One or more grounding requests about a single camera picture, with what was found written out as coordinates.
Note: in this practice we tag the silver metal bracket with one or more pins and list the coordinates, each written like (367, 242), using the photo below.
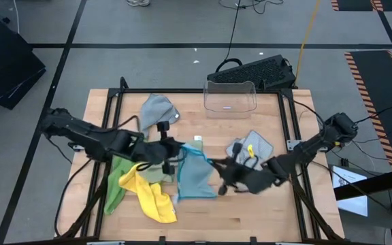
(74, 147)
(292, 144)

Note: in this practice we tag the light blue towel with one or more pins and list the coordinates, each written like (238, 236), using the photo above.
(196, 177)

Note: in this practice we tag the blue-grey towel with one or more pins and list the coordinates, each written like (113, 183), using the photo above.
(155, 109)

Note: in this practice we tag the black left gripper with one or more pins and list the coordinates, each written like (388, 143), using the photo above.
(158, 151)

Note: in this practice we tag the white printed sheet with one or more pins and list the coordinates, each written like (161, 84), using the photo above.
(352, 204)

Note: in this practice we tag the black hazard-striped floor mat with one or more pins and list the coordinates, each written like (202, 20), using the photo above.
(373, 78)
(356, 4)

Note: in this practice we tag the light grey waffle towel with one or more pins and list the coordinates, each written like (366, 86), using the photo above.
(262, 146)

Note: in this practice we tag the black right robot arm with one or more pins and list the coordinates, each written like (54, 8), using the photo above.
(315, 144)

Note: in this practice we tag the black perforated computer case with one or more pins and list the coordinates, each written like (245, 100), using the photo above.
(250, 73)

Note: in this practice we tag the yellow towel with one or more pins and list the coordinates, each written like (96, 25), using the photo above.
(155, 204)

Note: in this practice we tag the pale green towel, teal trim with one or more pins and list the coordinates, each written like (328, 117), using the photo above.
(155, 175)

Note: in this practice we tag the black cart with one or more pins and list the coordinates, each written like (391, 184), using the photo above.
(5, 68)

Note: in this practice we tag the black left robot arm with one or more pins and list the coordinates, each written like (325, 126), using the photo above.
(90, 137)

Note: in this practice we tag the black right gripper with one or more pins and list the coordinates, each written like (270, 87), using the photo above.
(247, 177)

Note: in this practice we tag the black metal table frame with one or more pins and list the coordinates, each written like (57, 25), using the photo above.
(182, 90)

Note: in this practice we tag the clear plastic bin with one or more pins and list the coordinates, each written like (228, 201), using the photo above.
(230, 98)

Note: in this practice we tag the bright green towel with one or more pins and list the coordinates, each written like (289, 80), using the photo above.
(114, 190)

